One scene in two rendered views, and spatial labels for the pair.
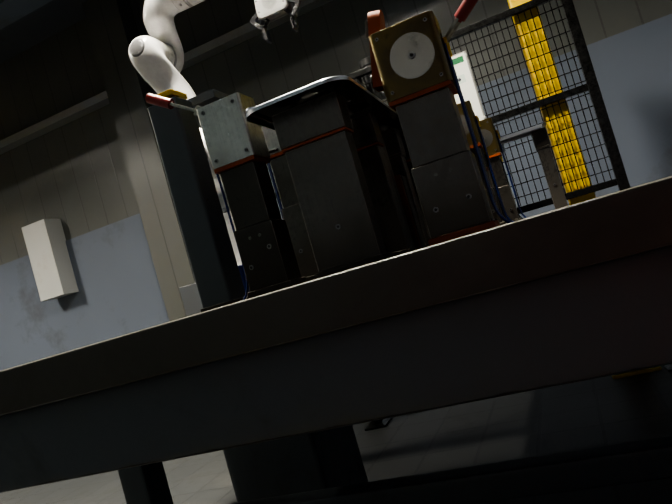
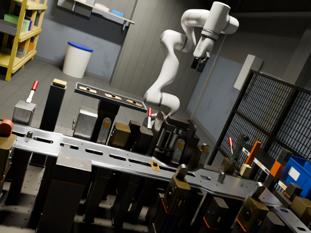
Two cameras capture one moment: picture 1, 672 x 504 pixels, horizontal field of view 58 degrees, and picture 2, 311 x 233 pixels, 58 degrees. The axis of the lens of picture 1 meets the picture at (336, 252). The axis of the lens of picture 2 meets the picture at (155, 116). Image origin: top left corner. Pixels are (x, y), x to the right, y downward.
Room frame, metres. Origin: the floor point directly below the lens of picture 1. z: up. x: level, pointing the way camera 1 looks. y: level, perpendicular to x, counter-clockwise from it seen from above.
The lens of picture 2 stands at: (0.86, -1.10, 1.52)
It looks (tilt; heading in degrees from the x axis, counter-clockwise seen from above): 15 degrees down; 53
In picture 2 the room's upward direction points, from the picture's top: 21 degrees clockwise
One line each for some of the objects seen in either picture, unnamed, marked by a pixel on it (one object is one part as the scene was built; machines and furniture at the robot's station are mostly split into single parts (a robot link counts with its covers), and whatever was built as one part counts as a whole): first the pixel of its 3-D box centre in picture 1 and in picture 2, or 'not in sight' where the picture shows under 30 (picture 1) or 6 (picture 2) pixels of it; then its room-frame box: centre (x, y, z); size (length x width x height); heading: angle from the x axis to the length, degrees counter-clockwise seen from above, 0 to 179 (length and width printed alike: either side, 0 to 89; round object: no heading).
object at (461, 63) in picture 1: (450, 95); not in sight; (2.54, -0.65, 1.30); 0.23 x 0.02 x 0.31; 71
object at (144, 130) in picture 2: not in sight; (133, 162); (1.65, -0.01, 0.89); 0.12 x 0.07 x 0.38; 71
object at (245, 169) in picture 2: not in sight; (233, 193); (2.17, -0.28, 0.88); 0.04 x 0.04 x 0.37; 71
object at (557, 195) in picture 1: (550, 170); not in sight; (2.07, -0.78, 0.84); 0.05 x 0.05 x 0.29; 71
